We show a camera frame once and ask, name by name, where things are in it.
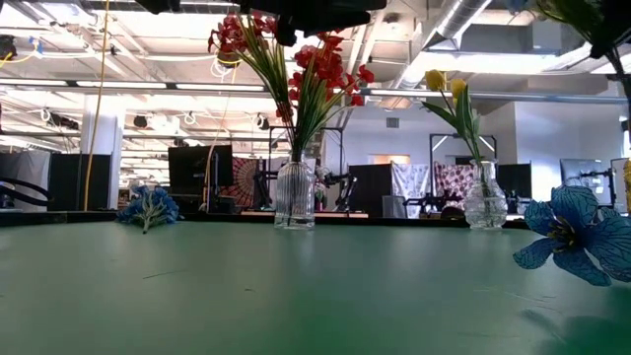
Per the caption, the black cable loop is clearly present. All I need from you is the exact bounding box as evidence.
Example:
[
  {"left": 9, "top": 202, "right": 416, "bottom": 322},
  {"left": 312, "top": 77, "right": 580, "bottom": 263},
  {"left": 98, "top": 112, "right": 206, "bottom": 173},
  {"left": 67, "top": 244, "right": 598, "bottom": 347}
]
[{"left": 0, "top": 177, "right": 53, "bottom": 207}]

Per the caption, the grey partition panel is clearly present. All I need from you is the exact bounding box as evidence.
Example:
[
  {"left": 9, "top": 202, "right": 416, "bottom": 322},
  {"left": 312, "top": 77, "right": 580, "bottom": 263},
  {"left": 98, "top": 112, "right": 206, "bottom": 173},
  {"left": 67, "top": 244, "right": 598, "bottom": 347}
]
[{"left": 0, "top": 150, "right": 50, "bottom": 212}]

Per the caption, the green table mat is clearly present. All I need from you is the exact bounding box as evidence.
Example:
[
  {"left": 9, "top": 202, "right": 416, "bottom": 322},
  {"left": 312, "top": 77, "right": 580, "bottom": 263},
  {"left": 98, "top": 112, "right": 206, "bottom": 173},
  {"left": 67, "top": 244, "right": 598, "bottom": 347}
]
[{"left": 0, "top": 220, "right": 631, "bottom": 355}]

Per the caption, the smooth silver ventilation duct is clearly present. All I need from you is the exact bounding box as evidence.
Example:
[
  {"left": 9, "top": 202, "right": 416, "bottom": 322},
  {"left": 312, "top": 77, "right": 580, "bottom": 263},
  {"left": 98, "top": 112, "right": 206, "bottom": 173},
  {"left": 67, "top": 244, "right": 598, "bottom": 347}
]
[{"left": 393, "top": 0, "right": 494, "bottom": 95}]

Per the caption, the clear bulbous glass vase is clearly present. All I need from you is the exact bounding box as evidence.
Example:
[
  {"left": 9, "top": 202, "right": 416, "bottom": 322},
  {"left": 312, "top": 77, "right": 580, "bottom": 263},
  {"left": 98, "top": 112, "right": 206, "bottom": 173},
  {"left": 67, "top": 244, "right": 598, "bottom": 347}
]
[{"left": 463, "top": 158, "right": 509, "bottom": 231}]

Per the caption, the blue artificial flower bunch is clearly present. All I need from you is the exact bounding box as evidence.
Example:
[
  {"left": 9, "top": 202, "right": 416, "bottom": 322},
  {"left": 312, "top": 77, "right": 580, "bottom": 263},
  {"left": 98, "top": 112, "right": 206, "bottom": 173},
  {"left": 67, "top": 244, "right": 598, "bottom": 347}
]
[
  {"left": 512, "top": 184, "right": 631, "bottom": 288},
  {"left": 115, "top": 184, "right": 181, "bottom": 236},
  {"left": 505, "top": 0, "right": 631, "bottom": 149}
]

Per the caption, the yellow hanging cable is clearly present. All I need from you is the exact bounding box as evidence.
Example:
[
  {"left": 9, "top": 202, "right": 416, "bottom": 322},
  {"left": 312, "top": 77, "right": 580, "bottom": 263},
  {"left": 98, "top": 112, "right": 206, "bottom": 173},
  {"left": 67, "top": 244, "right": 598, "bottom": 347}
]
[{"left": 82, "top": 0, "right": 110, "bottom": 213}]

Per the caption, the white pillar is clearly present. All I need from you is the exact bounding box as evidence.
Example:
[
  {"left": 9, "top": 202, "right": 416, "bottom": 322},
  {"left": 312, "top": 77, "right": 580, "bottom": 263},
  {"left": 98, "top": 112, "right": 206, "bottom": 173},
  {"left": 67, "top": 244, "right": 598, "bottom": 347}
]
[{"left": 80, "top": 96, "right": 124, "bottom": 213}]

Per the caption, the red mandala tapestry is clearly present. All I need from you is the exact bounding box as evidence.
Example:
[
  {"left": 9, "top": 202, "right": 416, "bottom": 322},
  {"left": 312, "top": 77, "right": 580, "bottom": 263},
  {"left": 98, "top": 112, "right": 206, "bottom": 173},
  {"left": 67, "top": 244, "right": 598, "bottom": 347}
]
[{"left": 224, "top": 156, "right": 261, "bottom": 206}]

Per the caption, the long ceiling light bar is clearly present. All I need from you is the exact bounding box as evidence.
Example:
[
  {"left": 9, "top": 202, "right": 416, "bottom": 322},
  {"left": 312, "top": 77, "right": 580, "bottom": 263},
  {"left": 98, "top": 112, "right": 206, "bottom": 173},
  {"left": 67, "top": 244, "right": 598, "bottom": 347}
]
[{"left": 0, "top": 77, "right": 627, "bottom": 105}]

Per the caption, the black aluminium table frame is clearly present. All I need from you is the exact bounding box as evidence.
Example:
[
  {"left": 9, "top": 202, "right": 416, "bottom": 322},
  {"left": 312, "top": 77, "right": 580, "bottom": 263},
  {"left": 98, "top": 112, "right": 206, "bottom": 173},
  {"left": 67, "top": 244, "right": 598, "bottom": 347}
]
[{"left": 0, "top": 210, "right": 528, "bottom": 231}]

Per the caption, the amber yellow glass vase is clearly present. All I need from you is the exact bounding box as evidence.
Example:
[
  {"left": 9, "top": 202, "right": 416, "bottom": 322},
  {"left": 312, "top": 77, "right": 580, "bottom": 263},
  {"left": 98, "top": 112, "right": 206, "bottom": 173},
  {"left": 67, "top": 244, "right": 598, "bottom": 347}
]
[{"left": 622, "top": 158, "right": 631, "bottom": 214}]

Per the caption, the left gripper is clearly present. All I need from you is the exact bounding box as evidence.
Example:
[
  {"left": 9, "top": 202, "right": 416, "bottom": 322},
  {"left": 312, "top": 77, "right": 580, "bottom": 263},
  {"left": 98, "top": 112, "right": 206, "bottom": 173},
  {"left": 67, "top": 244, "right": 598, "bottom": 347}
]
[{"left": 239, "top": 0, "right": 388, "bottom": 48}]

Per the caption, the round black ceiling fixture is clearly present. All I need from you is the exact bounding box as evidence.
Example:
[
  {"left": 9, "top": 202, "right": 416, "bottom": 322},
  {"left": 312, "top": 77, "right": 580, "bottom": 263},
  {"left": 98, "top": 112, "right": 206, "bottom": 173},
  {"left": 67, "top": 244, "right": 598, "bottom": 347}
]
[{"left": 216, "top": 42, "right": 242, "bottom": 69}]

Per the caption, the purple patterned cloth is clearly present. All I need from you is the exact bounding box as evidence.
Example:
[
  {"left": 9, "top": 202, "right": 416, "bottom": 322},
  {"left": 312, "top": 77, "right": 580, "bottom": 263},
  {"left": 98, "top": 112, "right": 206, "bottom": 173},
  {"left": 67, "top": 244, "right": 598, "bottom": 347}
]
[{"left": 433, "top": 163, "right": 475, "bottom": 198}]

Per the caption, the white patterned cloth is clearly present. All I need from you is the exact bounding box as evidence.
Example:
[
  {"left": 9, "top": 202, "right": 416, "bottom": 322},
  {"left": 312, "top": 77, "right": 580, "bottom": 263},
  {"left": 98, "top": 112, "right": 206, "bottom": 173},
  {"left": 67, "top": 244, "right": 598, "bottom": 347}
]
[{"left": 391, "top": 162, "right": 431, "bottom": 202}]

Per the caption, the clear ribbed glass vase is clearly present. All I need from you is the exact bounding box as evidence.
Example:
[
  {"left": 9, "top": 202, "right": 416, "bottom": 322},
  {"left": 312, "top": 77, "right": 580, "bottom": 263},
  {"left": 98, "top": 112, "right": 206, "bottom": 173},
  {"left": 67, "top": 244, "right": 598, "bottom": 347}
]
[{"left": 273, "top": 160, "right": 316, "bottom": 231}]

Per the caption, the grey computer monitor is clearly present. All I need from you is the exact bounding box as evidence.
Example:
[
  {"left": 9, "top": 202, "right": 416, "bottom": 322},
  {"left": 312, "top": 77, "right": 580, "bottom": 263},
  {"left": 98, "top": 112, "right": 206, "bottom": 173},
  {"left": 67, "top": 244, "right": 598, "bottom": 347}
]
[{"left": 560, "top": 158, "right": 605, "bottom": 194}]

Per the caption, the black metal frame stand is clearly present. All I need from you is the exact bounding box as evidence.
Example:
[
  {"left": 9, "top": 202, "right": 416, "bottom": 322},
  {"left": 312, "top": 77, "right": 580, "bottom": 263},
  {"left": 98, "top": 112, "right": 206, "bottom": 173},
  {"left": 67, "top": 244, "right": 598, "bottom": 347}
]
[
  {"left": 429, "top": 131, "right": 498, "bottom": 167},
  {"left": 268, "top": 125, "right": 345, "bottom": 218}
]

